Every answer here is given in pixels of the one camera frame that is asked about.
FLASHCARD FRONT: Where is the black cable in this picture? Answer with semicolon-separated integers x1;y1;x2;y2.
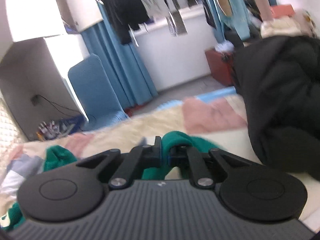
39;95;95;120

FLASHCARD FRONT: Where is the blue basket of small bottles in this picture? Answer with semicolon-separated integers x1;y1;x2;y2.
36;115;84;140

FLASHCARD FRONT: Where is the black jacket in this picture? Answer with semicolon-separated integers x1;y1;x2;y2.
232;35;320;178

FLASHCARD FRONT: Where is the red-brown cabinet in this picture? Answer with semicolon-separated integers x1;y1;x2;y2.
205;47;238;87

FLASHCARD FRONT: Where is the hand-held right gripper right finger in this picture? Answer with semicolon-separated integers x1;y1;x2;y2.
168;144;253;190

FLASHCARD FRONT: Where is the pink box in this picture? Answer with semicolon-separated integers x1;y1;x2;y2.
270;4;295;19

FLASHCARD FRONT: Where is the light blue crumpled cloth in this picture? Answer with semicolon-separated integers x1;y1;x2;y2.
215;40;235;53

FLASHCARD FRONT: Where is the patchwork quilt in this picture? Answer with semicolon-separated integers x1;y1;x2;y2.
0;91;320;230

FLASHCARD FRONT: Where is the white wall cabinet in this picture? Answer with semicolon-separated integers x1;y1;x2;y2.
0;0;103;43

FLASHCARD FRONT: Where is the blue padded board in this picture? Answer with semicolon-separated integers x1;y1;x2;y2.
67;53;130;132

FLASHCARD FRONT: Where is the cream quilted headboard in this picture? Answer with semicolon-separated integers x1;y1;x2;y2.
0;92;28;153

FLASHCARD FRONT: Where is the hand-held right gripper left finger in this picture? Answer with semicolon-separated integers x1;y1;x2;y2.
76;136;163;190

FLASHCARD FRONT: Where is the cream cloth pile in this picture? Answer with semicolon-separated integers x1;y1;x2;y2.
260;9;316;39

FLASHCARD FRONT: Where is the row of hanging clothes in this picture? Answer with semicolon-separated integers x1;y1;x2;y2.
90;0;278;45

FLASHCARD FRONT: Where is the green sweatshirt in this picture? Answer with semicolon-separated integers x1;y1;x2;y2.
0;131;225;233

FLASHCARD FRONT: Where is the blue curtain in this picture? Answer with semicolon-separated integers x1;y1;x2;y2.
81;2;159;108

